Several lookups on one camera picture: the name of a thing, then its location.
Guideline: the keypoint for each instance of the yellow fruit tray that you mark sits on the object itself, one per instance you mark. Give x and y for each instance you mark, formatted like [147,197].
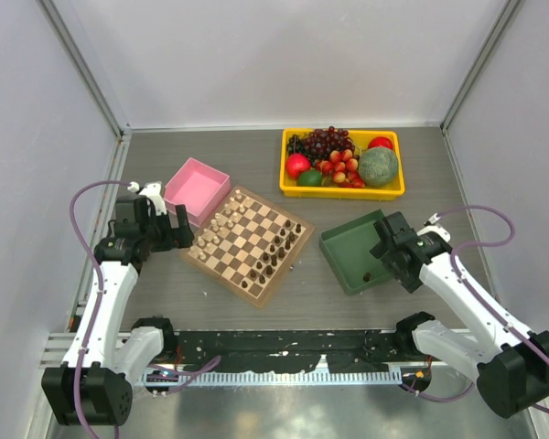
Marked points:
[361,138]

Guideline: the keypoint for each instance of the green cantaloupe melon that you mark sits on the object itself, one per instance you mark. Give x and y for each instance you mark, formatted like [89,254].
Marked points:
[378,166]

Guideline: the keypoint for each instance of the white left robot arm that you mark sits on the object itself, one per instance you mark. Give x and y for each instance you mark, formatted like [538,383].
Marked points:
[93,384]

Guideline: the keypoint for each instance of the pink open box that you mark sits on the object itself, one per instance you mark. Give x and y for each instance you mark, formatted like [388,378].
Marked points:
[199,187]

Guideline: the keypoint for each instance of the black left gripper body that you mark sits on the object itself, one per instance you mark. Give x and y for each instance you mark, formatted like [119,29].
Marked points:
[159,231]

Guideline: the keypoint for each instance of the green lime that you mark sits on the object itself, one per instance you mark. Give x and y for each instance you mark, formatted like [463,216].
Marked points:
[310,178]

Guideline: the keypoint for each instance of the green piece tray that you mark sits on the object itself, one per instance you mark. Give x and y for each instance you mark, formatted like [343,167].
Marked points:
[347,247]

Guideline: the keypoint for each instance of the dark grape bunch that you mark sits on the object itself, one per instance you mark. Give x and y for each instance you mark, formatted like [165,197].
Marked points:
[319,143]

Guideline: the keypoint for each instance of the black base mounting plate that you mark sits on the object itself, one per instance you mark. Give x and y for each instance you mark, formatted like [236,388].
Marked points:
[291,351]

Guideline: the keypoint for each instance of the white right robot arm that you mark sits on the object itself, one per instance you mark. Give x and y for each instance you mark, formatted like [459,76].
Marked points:
[503,358]

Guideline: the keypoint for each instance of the red apple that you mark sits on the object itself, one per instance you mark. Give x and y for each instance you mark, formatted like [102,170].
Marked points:
[296,164]
[381,141]

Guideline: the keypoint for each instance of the red apple left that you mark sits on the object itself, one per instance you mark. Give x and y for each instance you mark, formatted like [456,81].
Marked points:
[296,164]

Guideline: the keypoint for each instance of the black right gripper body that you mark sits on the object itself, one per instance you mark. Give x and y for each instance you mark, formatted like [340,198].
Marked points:
[404,276]

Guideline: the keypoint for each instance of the wooden chessboard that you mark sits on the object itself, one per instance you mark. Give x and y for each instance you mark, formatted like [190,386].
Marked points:
[243,230]

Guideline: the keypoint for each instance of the red apple right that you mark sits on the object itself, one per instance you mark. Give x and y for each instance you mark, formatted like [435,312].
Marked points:
[381,141]

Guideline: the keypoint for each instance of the red cherry pile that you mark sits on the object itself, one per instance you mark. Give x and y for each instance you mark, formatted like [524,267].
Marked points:
[340,169]

